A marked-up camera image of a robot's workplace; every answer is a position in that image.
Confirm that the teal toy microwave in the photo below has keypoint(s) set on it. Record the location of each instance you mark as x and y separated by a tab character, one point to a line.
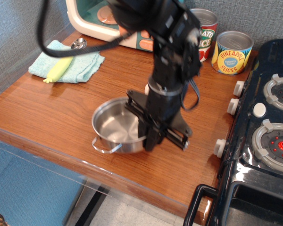
94	18

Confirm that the pineapple slices can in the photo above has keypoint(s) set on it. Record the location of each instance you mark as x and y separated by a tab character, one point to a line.
232	51

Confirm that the spoon with yellow handle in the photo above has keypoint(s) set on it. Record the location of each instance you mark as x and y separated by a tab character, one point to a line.
58	70

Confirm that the teal folded cloth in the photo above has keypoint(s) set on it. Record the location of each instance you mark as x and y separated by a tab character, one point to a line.
80	70

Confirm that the shiny metal pot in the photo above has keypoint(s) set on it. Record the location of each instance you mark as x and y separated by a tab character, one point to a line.
116	128

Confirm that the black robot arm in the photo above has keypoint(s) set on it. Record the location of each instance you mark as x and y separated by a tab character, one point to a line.
176	35

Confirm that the dark blue toy stove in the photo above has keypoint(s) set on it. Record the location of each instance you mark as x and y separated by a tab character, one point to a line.
250	176

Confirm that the plush white brown mushroom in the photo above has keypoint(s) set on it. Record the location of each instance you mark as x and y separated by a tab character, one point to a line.
146	90

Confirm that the tomato sauce can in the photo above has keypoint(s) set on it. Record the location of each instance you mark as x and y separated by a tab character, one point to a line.
208	21

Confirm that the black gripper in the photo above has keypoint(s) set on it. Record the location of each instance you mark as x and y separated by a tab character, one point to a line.
160	117

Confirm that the clear acrylic table guard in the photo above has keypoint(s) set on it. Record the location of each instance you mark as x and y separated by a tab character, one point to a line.
157	178

